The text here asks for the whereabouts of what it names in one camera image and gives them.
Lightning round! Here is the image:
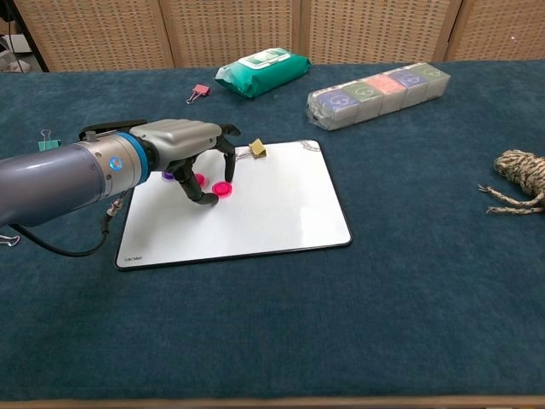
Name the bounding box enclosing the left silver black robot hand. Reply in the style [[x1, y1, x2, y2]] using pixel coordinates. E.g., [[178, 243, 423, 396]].
[[127, 118, 242, 206]]

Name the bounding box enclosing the pink binder clip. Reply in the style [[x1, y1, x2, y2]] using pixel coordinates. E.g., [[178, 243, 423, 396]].
[[185, 84, 212, 106]]

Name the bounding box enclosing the black stapler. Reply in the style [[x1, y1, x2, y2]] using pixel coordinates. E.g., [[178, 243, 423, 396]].
[[78, 121, 148, 140]]

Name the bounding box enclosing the green wet wipes pack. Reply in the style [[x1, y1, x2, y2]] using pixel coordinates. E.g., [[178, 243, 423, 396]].
[[214, 47, 313, 101]]

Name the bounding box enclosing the white magnetic board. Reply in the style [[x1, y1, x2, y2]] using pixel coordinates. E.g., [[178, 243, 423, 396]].
[[113, 139, 353, 272]]

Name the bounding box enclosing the woven wooden folding screen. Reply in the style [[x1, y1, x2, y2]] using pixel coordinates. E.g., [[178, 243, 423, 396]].
[[12, 0, 545, 72]]

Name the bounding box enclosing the teal binder clip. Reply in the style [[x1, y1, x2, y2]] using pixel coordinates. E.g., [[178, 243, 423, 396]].
[[37, 129, 64, 151]]

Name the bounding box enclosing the wrapped tissue multipack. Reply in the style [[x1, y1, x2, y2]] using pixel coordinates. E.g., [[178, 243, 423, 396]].
[[306, 61, 451, 131]]

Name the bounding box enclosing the blue felt table cloth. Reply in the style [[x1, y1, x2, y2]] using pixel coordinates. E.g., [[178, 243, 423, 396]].
[[0, 59, 545, 401]]

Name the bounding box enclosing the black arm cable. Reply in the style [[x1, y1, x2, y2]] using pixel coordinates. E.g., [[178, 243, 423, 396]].
[[12, 191, 129, 258]]

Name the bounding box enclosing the beige twine rope bundle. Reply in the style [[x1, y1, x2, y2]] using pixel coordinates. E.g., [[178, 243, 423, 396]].
[[477, 148, 545, 216]]

